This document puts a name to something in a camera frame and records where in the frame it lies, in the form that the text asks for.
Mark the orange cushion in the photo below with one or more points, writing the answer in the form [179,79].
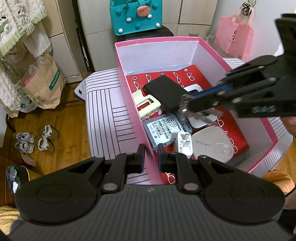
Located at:
[279,182]

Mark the pink cardboard box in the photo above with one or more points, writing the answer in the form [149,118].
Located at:
[161,53]

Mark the grey sneaker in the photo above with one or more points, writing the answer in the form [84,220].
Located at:
[25,137]
[24,147]

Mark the yellow cloth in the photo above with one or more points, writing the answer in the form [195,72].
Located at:
[8,215]

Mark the black rectangular box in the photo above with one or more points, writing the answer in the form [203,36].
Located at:
[164,90]

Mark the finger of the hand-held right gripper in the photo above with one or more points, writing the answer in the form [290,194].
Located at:
[208,102]
[254,69]

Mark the beige wardrobe door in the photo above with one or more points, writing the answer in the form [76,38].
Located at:
[62,46]

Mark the white charger plug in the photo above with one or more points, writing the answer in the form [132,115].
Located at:
[182,146]

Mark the brown paper bag green print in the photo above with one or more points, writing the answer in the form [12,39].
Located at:
[44,88]

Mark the white rounded device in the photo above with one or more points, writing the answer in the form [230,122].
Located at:
[196,122]

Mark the paper tag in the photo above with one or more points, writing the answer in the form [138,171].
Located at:
[29,159]

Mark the striped bedsheet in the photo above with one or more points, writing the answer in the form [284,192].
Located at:
[104,115]

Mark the teal felt bag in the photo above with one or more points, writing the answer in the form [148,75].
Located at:
[143,27]

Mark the grey phone battery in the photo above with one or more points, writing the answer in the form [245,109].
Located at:
[159,129]

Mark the plain brown paper bag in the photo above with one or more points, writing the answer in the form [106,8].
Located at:
[13,60]

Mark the trash bin with black bag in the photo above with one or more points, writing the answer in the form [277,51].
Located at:
[18,178]

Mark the white rounded frame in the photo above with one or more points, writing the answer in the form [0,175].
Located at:
[195,87]

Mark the beige cabinet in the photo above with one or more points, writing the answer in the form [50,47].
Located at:
[99,23]

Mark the cream hair claw clip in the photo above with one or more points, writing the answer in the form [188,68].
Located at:
[138,96]

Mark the small black battery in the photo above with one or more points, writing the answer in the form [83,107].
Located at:
[186,127]

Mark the pink shopping bag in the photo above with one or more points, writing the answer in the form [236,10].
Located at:
[233,39]

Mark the red printed paper sheet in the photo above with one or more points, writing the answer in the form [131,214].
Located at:
[203,76]

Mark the white green-trimmed quilt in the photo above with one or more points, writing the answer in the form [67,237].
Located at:
[13,27]

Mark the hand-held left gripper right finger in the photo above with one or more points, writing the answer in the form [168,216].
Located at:
[162,160]

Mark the white plastic bag green print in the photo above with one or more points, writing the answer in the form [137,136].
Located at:
[25,104]

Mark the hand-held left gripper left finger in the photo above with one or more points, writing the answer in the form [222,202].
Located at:
[140,160]

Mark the person's right forearm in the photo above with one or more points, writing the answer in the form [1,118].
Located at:
[290,126]

